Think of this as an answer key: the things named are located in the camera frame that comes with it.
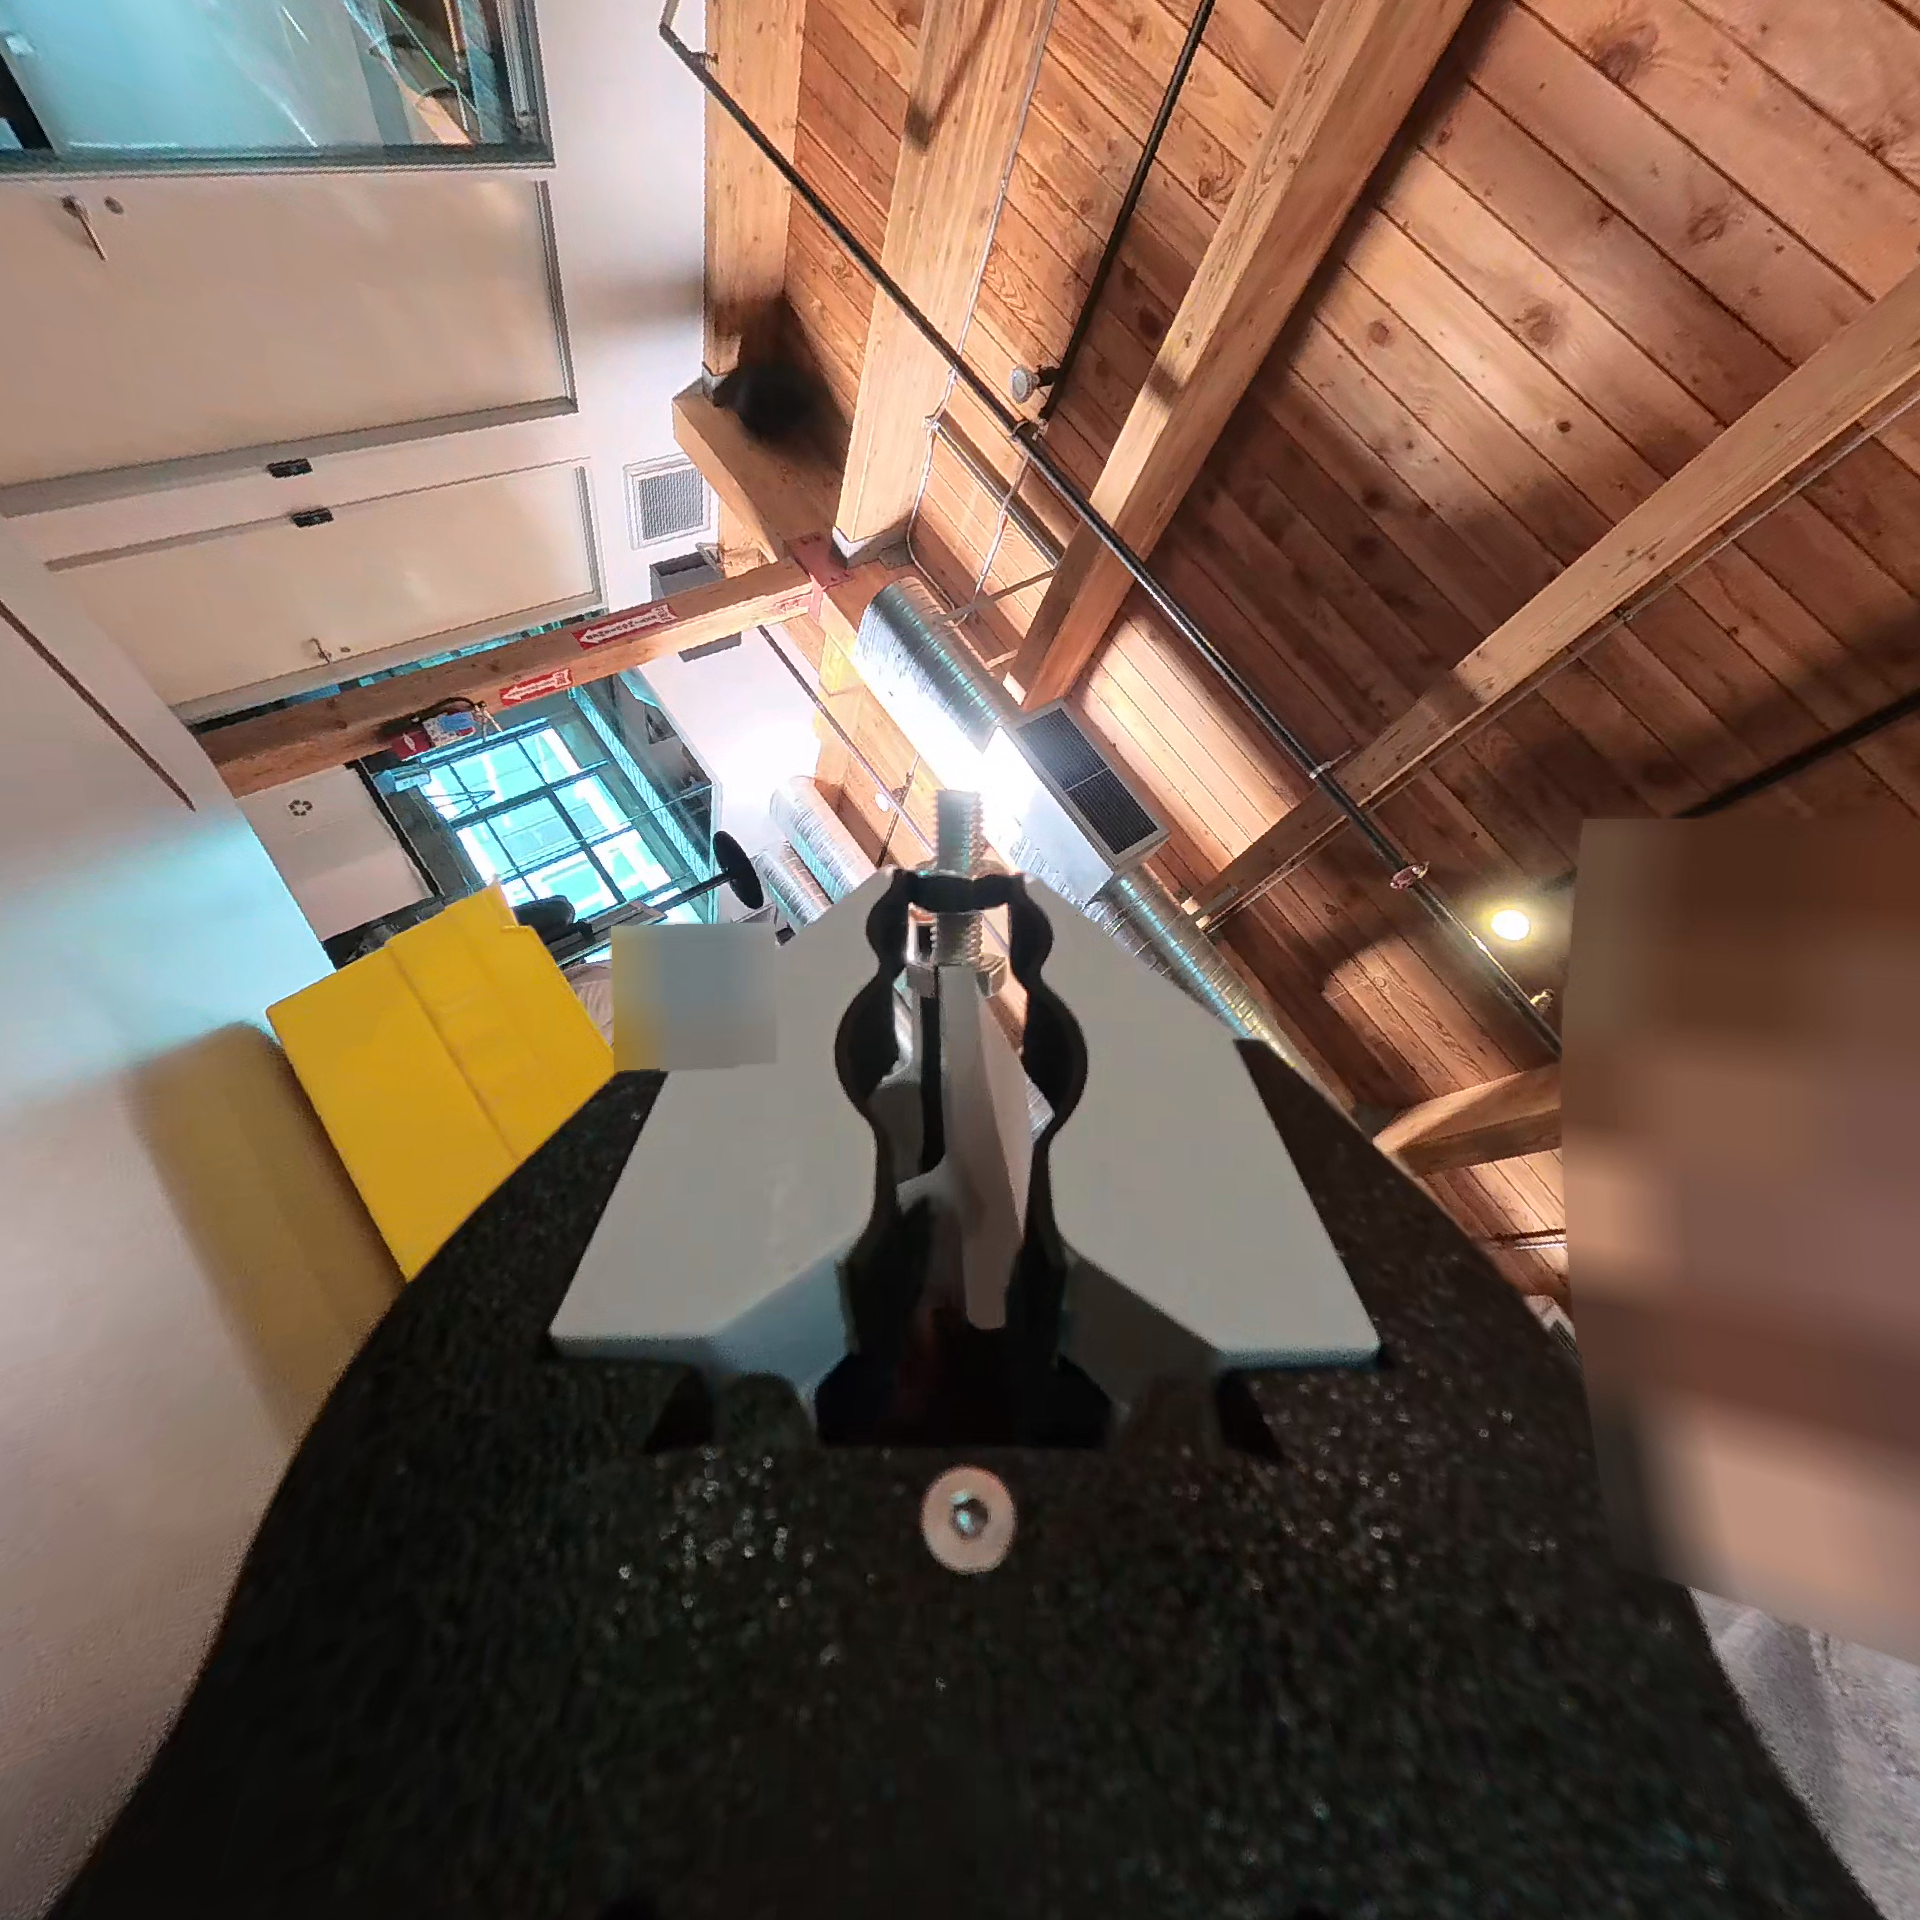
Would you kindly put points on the grey and navy printed sweatshirt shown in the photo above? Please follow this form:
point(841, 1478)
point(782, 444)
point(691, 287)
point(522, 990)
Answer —
point(1817, 1754)

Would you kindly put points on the red fire extinguisher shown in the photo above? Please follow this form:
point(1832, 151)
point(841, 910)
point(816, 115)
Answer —
point(437, 731)

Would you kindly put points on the white ceiling air unit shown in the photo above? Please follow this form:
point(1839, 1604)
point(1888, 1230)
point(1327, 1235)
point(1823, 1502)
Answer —
point(1089, 794)

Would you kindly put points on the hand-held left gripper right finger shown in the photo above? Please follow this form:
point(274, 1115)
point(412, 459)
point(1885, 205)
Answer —
point(1201, 1201)

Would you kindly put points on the white wall vent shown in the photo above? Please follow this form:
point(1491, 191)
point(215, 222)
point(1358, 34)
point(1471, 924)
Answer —
point(669, 505)

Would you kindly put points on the white door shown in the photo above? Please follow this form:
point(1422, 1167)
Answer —
point(302, 586)

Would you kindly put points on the white cabinet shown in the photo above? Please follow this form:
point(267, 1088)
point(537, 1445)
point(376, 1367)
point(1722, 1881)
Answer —
point(325, 841)

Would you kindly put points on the ceiling spot lamp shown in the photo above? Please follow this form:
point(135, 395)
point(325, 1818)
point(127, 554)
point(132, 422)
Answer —
point(1026, 381)

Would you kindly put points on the black round lamp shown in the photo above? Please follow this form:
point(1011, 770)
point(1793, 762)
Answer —
point(735, 858)

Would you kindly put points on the large paned window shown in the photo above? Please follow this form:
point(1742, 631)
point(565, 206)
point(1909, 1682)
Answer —
point(524, 841)

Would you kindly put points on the silver hex bolt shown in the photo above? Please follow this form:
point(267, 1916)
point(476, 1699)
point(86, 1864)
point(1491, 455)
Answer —
point(958, 835)

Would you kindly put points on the silver air duct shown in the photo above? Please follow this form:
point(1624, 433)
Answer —
point(1187, 944)
point(819, 841)
point(933, 661)

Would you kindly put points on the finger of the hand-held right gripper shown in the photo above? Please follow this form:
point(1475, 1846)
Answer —
point(920, 1112)
point(992, 1153)

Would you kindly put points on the black ceiling pipe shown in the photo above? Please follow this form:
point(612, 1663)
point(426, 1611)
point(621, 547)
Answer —
point(1124, 210)
point(1038, 440)

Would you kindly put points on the red sign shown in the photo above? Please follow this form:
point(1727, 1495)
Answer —
point(620, 628)
point(539, 690)

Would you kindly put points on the large yellow plastic bin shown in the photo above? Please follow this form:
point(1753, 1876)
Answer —
point(437, 1079)

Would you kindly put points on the round ceiling lamp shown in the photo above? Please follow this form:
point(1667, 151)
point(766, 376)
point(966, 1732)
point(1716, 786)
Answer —
point(1511, 923)

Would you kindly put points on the wooden support post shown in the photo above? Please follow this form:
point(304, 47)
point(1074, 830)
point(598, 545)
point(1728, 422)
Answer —
point(452, 684)

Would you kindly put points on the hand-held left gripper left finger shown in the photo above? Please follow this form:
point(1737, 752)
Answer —
point(735, 1201)

